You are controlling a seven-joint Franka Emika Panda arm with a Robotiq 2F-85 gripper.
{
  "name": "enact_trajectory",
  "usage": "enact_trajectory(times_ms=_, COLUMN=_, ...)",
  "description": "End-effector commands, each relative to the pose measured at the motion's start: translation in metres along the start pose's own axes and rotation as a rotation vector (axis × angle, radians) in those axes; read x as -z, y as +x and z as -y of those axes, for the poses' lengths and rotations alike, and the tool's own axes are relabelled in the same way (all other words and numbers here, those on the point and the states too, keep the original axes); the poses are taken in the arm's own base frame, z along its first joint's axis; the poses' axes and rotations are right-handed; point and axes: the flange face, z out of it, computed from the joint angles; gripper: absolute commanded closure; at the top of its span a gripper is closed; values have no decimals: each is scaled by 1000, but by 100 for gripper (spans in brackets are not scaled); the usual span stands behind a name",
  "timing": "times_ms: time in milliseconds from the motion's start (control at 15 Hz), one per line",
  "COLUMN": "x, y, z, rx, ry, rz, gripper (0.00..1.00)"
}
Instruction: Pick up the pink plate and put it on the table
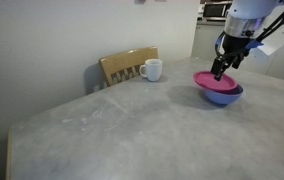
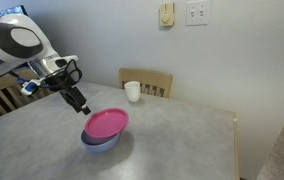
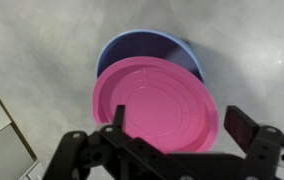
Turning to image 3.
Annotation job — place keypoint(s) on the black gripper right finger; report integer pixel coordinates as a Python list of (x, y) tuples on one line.
[(243, 128)]

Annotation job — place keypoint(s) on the blue plastic bowl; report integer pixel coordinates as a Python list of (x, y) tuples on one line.
[(138, 45)]

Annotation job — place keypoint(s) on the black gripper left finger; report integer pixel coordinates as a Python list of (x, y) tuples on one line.
[(118, 116)]

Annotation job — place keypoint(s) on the pink round plastic plate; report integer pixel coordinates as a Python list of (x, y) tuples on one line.
[(158, 106)]

